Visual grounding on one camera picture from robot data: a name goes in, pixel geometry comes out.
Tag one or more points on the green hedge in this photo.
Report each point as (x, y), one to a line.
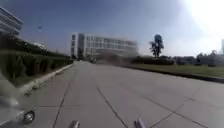
(26, 63)

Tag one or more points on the pale stone kerb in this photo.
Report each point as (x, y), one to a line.
(40, 81)

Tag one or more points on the robot's own part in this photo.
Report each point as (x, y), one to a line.
(74, 124)
(139, 123)

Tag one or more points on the row of dark bushes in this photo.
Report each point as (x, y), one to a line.
(150, 60)

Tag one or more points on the grass lawn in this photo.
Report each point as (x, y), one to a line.
(186, 70)

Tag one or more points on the dark kerb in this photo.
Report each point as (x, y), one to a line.
(200, 77)

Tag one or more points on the long white building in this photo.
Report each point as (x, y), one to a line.
(106, 45)

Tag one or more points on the grey paved slab ground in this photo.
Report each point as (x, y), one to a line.
(100, 93)

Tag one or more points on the building with banded floors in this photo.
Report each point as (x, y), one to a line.
(8, 21)

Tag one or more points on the tall dark tree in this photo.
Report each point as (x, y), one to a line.
(156, 46)

